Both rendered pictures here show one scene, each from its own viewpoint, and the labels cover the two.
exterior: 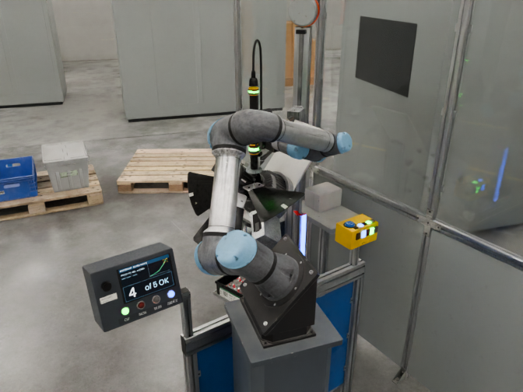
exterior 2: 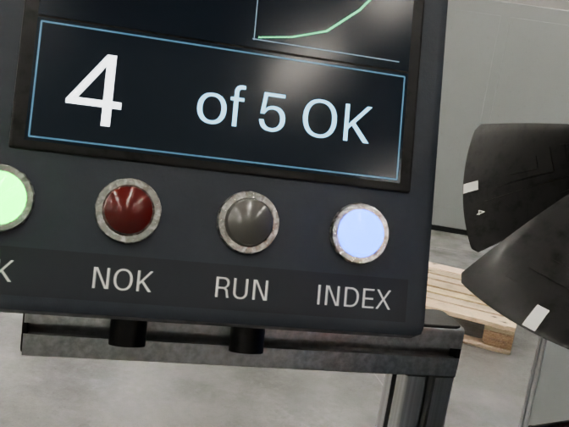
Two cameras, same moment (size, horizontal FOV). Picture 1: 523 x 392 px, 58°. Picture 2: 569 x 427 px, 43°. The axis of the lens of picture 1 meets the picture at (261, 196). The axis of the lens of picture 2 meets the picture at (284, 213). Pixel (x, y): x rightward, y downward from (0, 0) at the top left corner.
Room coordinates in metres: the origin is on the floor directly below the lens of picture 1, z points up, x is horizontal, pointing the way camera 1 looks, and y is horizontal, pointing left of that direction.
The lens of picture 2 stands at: (0.93, 0.21, 1.18)
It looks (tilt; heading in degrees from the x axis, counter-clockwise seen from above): 11 degrees down; 21
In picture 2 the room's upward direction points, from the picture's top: 8 degrees clockwise
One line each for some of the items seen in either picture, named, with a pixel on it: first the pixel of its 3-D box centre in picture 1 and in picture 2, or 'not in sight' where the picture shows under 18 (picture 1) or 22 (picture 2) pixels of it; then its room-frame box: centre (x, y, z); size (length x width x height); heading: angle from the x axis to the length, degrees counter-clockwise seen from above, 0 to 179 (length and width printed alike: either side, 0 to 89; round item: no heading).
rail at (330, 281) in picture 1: (282, 302); not in sight; (1.58, -0.09, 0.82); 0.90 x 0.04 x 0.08; 124
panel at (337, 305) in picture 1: (281, 369); not in sight; (1.58, -0.09, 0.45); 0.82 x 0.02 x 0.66; 124
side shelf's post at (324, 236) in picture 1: (321, 278); not in sight; (2.34, -0.36, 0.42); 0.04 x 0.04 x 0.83; 34
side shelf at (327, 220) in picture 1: (325, 213); not in sight; (2.34, -0.36, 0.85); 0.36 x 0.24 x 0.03; 34
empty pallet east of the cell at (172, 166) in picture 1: (181, 169); (411, 290); (4.97, 0.90, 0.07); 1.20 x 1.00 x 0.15; 91
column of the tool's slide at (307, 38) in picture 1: (297, 184); not in sight; (2.61, -0.22, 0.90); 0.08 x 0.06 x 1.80; 69
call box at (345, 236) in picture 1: (356, 232); not in sight; (1.80, -0.41, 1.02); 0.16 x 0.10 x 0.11; 124
